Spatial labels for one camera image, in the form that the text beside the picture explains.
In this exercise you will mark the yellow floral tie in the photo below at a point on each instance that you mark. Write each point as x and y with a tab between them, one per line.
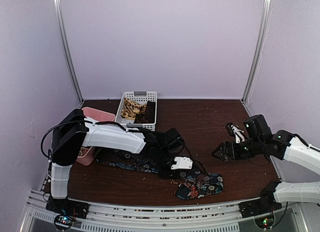
131	109

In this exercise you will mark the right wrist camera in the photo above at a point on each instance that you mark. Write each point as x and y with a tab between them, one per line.
235	132

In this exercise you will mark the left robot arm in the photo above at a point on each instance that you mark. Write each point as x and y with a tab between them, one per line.
77	131

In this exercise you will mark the navy floral patterned tie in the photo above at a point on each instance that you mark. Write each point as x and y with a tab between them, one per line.
196	183

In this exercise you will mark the right aluminium frame post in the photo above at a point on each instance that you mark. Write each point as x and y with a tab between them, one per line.
262	33

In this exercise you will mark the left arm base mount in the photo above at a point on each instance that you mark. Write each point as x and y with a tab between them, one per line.
71	208

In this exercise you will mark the pink divided organizer tray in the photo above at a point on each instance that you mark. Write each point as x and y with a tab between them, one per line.
88	150

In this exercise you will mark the aluminium front rail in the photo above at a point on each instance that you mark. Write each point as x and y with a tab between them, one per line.
224	216

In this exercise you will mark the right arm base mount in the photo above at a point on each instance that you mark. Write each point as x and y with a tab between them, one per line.
258	206

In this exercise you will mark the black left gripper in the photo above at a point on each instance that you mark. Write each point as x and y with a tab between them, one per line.
164	174

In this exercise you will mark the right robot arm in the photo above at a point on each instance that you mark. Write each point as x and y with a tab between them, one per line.
297	162

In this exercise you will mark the left aluminium frame post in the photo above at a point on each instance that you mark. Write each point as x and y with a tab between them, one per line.
66	49

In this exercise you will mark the dark brown red floral tie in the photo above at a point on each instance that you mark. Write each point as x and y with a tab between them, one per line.
148	116

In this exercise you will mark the white perforated plastic basket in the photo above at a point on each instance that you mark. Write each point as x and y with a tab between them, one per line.
141	98

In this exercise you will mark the aluminium frame post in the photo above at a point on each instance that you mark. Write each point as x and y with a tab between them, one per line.
262	33
66	49

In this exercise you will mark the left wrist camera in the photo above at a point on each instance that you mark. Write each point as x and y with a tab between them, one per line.
181	162

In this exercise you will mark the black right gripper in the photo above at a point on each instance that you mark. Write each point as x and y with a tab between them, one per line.
231	145

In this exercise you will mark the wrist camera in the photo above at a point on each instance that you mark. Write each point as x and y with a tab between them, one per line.
235	132
181	162

